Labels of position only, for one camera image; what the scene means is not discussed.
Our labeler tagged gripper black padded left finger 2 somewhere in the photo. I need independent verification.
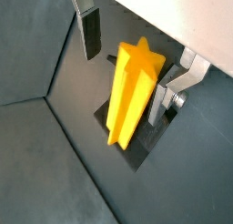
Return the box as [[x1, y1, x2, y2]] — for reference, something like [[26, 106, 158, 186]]
[[71, 0, 101, 60]]

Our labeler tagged yellow star prism object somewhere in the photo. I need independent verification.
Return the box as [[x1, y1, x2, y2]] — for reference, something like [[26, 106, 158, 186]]
[[106, 36, 166, 150]]

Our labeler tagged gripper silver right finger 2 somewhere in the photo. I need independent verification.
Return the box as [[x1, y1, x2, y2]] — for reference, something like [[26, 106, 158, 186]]
[[148, 47, 210, 127]]

